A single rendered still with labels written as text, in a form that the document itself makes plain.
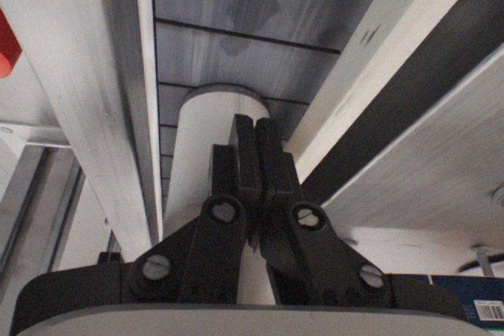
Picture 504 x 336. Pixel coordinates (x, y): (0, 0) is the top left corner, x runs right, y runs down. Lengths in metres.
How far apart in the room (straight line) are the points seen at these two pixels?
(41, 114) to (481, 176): 0.36
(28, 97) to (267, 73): 0.20
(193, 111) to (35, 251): 0.19
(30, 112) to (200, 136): 0.20
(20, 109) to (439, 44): 0.31
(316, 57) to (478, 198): 0.25
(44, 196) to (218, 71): 0.21
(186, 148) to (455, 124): 0.16
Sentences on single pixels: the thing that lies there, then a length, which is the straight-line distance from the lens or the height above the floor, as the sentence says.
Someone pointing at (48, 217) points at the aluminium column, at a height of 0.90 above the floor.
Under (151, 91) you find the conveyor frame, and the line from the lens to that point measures 0.18.
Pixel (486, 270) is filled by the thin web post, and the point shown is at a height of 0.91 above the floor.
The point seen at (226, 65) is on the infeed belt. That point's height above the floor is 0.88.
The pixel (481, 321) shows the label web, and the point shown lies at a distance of 0.53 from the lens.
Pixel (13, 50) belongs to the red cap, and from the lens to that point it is 0.23.
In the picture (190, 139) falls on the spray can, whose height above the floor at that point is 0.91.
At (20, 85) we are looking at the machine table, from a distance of 0.30.
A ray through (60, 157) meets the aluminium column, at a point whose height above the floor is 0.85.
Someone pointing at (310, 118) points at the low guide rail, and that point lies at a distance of 0.16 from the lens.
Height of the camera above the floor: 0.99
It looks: 31 degrees down
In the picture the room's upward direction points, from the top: 180 degrees clockwise
